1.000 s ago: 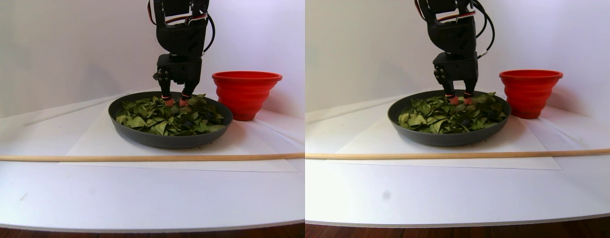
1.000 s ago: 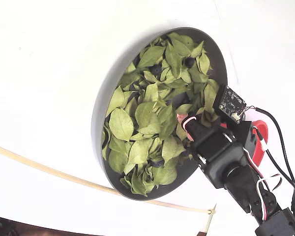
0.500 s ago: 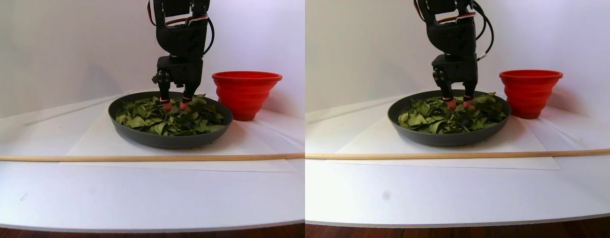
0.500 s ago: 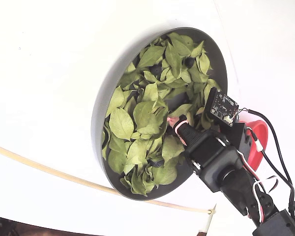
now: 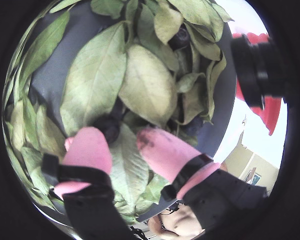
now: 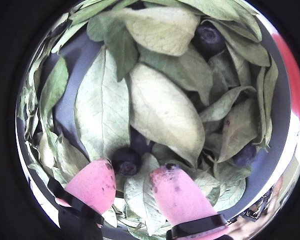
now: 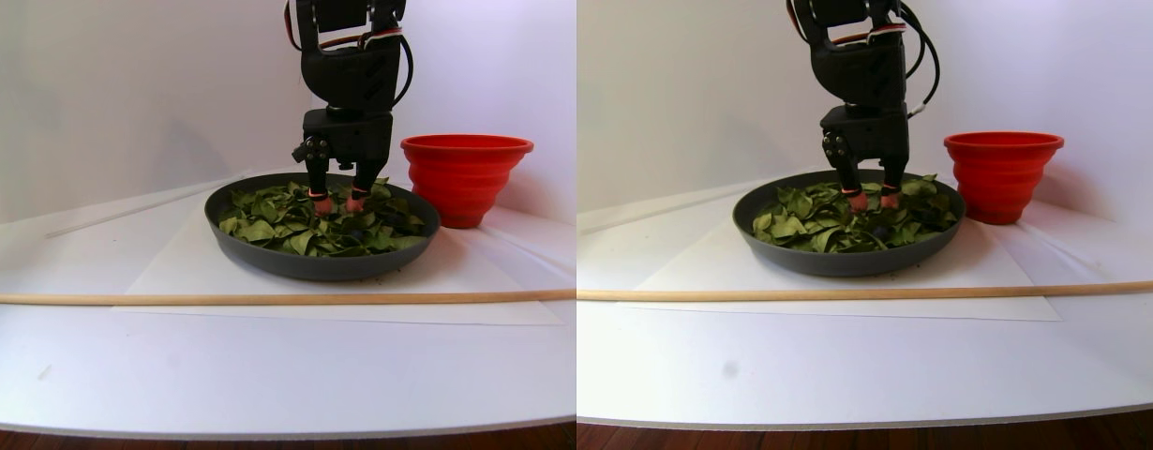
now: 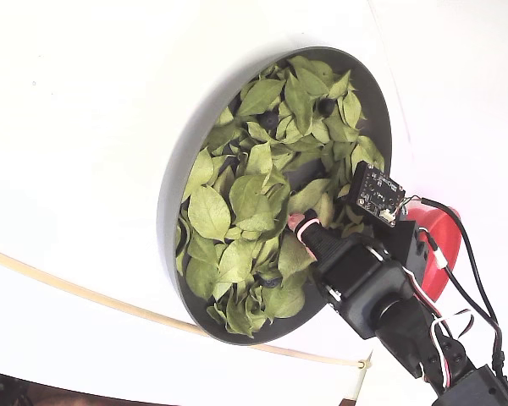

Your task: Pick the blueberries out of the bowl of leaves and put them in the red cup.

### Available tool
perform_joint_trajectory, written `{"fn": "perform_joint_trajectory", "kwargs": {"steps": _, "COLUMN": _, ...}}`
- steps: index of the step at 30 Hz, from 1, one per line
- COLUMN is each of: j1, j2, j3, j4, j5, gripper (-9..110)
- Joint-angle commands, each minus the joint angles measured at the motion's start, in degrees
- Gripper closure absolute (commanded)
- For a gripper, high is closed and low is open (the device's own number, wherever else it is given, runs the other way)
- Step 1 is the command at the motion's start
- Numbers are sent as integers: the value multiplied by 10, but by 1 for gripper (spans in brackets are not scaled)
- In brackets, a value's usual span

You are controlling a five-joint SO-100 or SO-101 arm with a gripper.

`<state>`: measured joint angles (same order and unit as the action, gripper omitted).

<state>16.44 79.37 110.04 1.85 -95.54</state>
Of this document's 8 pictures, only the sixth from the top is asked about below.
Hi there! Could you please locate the red collapsible silicone cup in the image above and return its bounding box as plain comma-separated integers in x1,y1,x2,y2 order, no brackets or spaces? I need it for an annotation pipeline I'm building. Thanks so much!
271,32,300,126

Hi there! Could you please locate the pile of green leaves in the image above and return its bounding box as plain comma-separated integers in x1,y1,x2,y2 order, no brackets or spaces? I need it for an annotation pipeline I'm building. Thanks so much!
17,0,280,237

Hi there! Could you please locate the pink-tipped gripper finger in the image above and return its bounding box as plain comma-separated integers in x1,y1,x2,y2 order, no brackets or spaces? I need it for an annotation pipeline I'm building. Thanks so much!
149,167,228,240
47,158,117,240

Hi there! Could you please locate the dark grey round bowl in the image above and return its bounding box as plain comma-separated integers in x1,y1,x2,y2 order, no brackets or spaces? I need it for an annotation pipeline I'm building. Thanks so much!
16,4,300,238

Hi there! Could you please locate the dark blueberry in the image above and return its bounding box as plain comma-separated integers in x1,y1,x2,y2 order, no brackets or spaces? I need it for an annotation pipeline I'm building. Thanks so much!
111,146,143,177
193,19,227,55
232,142,258,168

